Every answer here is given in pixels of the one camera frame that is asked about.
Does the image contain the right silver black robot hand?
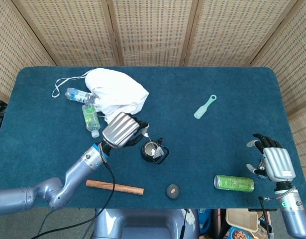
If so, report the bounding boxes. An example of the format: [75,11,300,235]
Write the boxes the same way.
[246,133,297,183]

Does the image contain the cookie box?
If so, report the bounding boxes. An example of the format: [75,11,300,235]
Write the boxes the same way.
[223,226,268,239]

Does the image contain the black cable on torso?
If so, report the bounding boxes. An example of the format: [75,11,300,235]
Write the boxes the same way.
[179,210,190,239]

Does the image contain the small clear plastic packet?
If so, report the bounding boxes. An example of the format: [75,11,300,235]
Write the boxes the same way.
[257,159,266,179]

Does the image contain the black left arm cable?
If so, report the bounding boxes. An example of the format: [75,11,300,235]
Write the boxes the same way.
[28,149,116,239]

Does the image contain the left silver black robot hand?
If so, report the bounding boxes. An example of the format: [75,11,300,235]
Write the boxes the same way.
[102,111,150,149]

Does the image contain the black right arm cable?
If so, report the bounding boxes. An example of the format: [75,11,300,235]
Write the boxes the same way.
[258,196,273,239]

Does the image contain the tea bag with string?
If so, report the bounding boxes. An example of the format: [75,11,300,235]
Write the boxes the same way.
[144,133,166,160]

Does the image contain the mint green scoop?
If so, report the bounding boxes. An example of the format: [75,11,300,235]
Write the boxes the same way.
[194,94,217,119]

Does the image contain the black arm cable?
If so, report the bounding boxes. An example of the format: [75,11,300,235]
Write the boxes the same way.
[28,149,116,239]
[258,196,273,239]

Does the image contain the green drink can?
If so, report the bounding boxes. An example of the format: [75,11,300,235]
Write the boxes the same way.
[213,174,255,192]

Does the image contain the clear bottle green label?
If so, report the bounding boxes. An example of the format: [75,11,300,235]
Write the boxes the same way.
[82,103,102,138]

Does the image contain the clear bottle blue label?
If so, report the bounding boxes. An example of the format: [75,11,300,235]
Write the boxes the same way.
[65,87,96,104]

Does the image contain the woven bamboo folding screen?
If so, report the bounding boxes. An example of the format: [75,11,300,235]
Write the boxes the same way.
[0,0,306,165]

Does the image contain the blue-grey robot torso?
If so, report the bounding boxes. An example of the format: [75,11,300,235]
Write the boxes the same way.
[93,208,201,239]

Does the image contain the black cast iron teapot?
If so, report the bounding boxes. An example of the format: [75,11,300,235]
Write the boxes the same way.
[140,137,170,165]

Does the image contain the blue snack package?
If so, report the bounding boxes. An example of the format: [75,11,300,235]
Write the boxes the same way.
[199,208,213,236]

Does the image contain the white cloth bag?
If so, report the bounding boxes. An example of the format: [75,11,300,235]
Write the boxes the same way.
[51,67,150,129]

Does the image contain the wooden rolling stick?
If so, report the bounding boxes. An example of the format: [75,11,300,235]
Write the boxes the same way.
[86,179,145,196]

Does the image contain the beige takeaway container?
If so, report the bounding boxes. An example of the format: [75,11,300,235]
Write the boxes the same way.
[225,208,260,234]

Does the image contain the blue felt table cover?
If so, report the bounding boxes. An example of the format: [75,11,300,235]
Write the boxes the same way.
[0,66,306,209]

